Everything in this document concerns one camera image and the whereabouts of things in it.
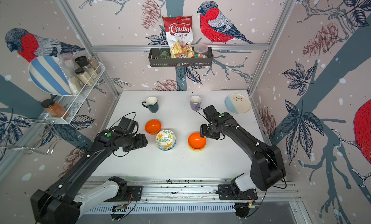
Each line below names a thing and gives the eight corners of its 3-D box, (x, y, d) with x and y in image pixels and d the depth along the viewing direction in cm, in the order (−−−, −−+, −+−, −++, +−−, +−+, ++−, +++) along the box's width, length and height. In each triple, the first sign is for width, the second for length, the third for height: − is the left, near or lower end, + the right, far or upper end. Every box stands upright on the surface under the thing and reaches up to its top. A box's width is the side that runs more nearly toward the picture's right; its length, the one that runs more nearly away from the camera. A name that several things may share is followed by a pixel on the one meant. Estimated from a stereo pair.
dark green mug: (145, 109, 111) (141, 101, 103) (151, 102, 115) (149, 94, 108) (154, 114, 108) (152, 106, 100) (161, 107, 112) (159, 99, 104)
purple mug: (190, 113, 108) (190, 106, 102) (190, 102, 116) (190, 95, 109) (200, 113, 108) (201, 106, 102) (200, 102, 116) (200, 95, 109)
